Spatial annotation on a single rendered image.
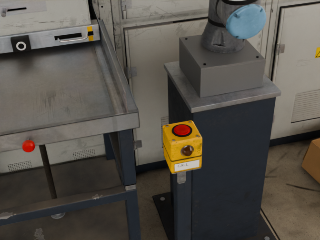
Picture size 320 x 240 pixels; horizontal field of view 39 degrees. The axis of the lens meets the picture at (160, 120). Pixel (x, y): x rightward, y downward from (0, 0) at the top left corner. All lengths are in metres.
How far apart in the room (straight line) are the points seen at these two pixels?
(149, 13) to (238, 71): 0.53
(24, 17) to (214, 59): 0.65
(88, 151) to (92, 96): 0.86
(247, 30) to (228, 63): 0.16
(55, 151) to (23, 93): 0.78
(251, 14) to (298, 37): 0.87
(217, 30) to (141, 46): 0.49
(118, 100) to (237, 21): 0.41
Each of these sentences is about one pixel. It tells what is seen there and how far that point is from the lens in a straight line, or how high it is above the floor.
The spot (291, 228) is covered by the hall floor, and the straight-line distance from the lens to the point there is 2.12.
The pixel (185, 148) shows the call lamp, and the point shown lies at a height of 0.88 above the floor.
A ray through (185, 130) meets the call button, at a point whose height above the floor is 0.91.
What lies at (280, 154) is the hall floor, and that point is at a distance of 2.49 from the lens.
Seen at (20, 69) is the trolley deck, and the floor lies 0.85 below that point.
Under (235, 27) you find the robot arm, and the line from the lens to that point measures 1.35.
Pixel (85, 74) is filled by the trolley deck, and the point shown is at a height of 0.85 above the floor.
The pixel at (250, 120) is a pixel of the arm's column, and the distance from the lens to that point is 1.59.
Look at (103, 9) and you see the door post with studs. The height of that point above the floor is 0.89.
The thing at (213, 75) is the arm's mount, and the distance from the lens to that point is 1.47.
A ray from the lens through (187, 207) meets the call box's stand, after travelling 1.26.
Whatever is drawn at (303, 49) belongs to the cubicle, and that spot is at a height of 0.58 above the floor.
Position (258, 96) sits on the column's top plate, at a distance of 1.53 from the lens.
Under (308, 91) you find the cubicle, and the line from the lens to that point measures 2.40.
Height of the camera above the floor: 1.56
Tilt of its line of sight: 36 degrees down
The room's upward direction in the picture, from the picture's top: 2 degrees counter-clockwise
